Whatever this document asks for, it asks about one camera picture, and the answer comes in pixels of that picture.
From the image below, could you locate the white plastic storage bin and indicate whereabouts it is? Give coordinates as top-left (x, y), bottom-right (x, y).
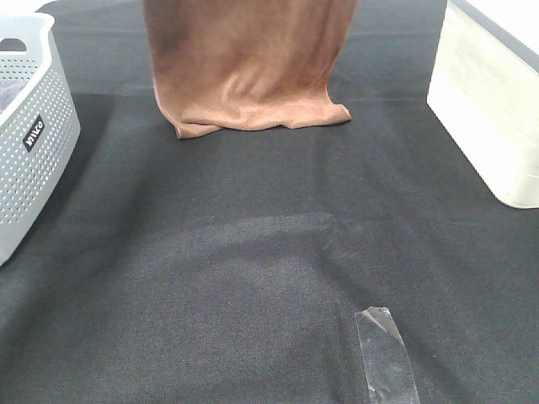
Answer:
top-left (427, 1), bottom-right (538, 209)

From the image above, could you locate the black table cloth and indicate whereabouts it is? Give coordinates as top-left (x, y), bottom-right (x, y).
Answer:
top-left (1, 1), bottom-right (538, 403)

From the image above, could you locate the brown microfibre towel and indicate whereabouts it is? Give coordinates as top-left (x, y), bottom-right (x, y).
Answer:
top-left (142, 1), bottom-right (357, 139)

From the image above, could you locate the clear adhesive tape strip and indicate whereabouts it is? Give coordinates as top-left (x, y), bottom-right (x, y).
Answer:
top-left (355, 306), bottom-right (420, 404)

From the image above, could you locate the grey perforated laundry basket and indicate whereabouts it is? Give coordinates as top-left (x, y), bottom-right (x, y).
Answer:
top-left (1, 13), bottom-right (81, 263)

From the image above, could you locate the grey towel in basket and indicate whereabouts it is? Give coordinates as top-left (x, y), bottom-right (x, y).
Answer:
top-left (0, 81), bottom-right (26, 124)

